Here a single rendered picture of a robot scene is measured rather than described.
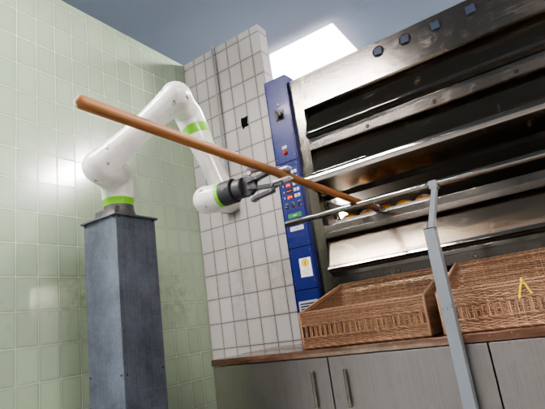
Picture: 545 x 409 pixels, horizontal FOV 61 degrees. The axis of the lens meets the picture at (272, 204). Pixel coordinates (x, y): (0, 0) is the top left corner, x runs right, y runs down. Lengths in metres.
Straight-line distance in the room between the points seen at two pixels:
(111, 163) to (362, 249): 1.31
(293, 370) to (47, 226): 1.31
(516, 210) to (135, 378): 1.72
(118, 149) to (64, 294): 0.83
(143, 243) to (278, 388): 0.83
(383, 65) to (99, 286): 1.79
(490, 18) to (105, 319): 2.17
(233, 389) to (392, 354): 0.78
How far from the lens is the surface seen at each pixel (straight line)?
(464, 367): 1.70
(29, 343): 2.29
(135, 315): 1.85
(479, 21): 2.57
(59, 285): 2.38
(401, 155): 2.28
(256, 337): 2.78
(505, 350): 1.73
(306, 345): 2.05
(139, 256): 1.91
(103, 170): 1.86
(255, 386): 2.15
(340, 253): 2.49
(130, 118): 1.10
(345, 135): 2.59
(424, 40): 2.61
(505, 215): 2.28
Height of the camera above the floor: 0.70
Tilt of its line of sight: 15 degrees up
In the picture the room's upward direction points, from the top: 8 degrees counter-clockwise
